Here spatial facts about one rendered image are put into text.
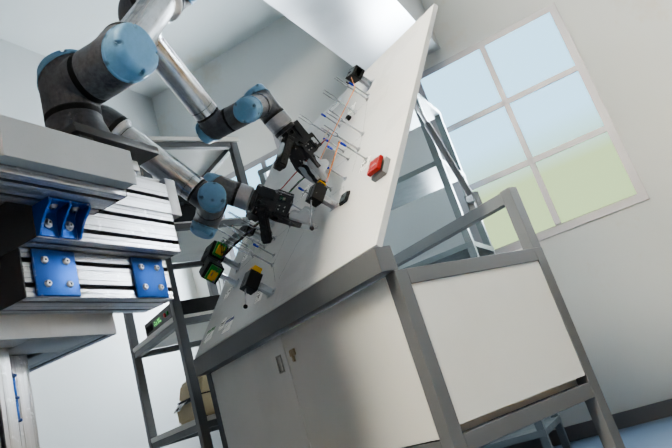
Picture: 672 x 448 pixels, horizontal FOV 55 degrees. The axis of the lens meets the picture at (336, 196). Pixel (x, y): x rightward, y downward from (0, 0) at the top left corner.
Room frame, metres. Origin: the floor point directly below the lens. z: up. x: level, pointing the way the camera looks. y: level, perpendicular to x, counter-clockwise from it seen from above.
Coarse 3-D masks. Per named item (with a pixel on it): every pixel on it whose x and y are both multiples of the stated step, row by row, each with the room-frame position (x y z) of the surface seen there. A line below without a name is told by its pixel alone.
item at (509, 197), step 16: (512, 192) 1.91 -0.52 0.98; (480, 208) 2.00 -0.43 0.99; (496, 208) 1.96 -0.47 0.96; (512, 208) 1.92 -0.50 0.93; (448, 224) 2.12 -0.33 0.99; (464, 224) 2.07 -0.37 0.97; (528, 224) 1.92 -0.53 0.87; (432, 240) 2.19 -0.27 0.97; (528, 240) 1.91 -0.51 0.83; (400, 256) 2.33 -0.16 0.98; (416, 256) 2.31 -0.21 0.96
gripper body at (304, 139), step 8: (296, 120) 1.81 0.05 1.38; (288, 128) 1.77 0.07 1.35; (296, 128) 1.80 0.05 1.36; (280, 136) 1.81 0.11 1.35; (296, 136) 1.80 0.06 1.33; (304, 136) 1.82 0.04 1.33; (312, 136) 1.82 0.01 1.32; (296, 144) 1.78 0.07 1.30; (304, 144) 1.81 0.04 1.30; (312, 144) 1.83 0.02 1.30; (320, 144) 1.83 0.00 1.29; (296, 152) 1.80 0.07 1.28; (296, 160) 1.82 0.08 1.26; (304, 160) 1.81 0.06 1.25
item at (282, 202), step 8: (256, 192) 1.76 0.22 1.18; (264, 192) 1.76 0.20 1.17; (272, 192) 1.76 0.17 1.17; (280, 192) 1.79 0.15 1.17; (288, 192) 1.81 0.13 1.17; (256, 200) 1.77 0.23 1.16; (264, 200) 1.78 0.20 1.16; (272, 200) 1.77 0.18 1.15; (280, 200) 1.77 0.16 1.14; (288, 200) 1.76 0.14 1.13; (248, 208) 1.77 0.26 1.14; (272, 208) 1.77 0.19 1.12; (280, 208) 1.78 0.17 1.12; (288, 208) 1.78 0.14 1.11; (272, 216) 1.77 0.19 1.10; (280, 216) 1.78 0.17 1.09; (288, 216) 1.83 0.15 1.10
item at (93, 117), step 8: (64, 104) 1.14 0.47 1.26; (72, 104) 1.14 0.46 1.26; (80, 104) 1.15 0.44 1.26; (88, 104) 1.16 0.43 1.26; (48, 112) 1.14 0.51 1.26; (56, 112) 1.14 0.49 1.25; (64, 112) 1.13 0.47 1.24; (72, 112) 1.14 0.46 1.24; (80, 112) 1.15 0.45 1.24; (88, 112) 1.16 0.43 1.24; (96, 112) 1.18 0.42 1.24; (48, 120) 1.14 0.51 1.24; (56, 120) 1.13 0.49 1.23; (64, 120) 1.13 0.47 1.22; (72, 120) 1.14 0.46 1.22; (80, 120) 1.14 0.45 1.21; (88, 120) 1.15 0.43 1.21; (96, 120) 1.16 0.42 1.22; (56, 128) 1.13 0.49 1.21; (104, 128) 1.17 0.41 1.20
